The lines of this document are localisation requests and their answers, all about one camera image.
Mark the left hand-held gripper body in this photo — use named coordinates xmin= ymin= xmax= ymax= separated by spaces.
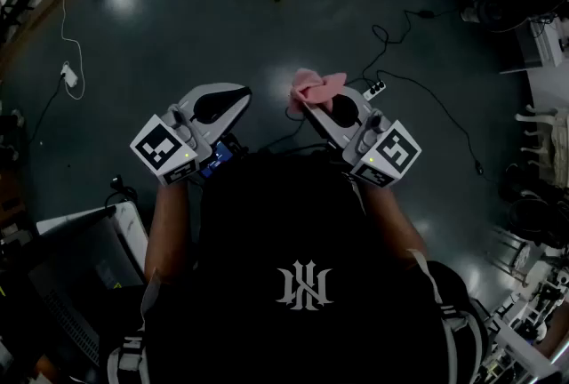
xmin=129 ymin=82 xmax=253 ymax=187

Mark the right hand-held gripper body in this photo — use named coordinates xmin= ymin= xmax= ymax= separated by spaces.
xmin=301 ymin=84 xmax=422 ymax=188

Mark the pink cloth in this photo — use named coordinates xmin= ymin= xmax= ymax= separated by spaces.
xmin=286 ymin=68 xmax=348 ymax=116

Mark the person's left forearm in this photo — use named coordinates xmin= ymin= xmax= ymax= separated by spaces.
xmin=144 ymin=180 xmax=201 ymax=285

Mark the person's right forearm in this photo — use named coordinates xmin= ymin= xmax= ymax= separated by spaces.
xmin=357 ymin=181 xmax=430 ymax=270

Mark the white power strip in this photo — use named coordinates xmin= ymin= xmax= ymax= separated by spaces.
xmin=363 ymin=79 xmax=387 ymax=101

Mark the blue-screen device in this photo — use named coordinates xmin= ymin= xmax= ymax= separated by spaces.
xmin=198 ymin=140 xmax=236 ymax=178

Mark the white power adapter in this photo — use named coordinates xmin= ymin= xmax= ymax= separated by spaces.
xmin=60 ymin=63 xmax=79 ymax=86

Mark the person's black t-shirt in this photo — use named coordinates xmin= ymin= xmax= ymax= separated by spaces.
xmin=101 ymin=150 xmax=490 ymax=384

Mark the grey computer case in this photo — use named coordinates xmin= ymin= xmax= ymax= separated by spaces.
xmin=28 ymin=212 xmax=146 ymax=368

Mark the white ornate chair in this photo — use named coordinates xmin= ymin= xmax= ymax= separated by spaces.
xmin=514 ymin=104 xmax=569 ymax=190

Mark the white drawer cabinet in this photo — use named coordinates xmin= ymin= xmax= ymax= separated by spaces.
xmin=499 ymin=17 xmax=568 ymax=76

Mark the black floor cable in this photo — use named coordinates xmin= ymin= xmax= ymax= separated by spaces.
xmin=377 ymin=69 xmax=485 ymax=177

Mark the white floor cable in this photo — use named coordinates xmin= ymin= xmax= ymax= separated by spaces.
xmin=60 ymin=0 xmax=86 ymax=101

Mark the black cable with adapter brick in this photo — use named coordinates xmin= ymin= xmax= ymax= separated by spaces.
xmin=360 ymin=7 xmax=459 ymax=84

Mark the grey backpack strap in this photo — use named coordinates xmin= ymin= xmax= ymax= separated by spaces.
xmin=406 ymin=248 xmax=484 ymax=384
xmin=106 ymin=268 xmax=161 ymax=384

